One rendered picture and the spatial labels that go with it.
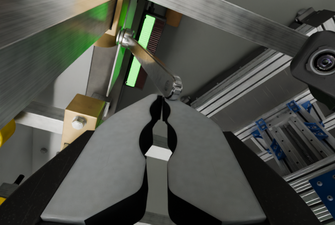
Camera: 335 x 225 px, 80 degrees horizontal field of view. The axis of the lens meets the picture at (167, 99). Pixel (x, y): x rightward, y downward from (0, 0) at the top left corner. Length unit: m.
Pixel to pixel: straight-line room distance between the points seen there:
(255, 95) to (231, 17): 0.90
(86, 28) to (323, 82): 0.20
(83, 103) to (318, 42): 0.31
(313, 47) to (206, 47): 1.00
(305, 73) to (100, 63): 0.38
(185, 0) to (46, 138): 0.65
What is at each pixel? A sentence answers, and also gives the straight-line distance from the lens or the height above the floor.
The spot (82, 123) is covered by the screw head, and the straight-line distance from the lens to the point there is 0.33.
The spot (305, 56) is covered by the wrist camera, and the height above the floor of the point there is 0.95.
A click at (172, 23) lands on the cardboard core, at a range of 1.06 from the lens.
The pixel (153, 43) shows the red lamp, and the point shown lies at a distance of 0.43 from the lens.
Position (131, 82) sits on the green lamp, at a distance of 0.47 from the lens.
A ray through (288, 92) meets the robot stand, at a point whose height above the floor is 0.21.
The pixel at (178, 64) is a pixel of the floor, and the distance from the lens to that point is 1.20.
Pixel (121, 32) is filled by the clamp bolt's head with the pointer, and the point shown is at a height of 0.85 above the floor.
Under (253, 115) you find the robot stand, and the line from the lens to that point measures 1.22.
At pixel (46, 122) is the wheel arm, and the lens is 0.39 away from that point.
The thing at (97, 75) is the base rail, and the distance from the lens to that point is 0.48.
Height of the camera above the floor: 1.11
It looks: 58 degrees down
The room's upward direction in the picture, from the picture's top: 180 degrees counter-clockwise
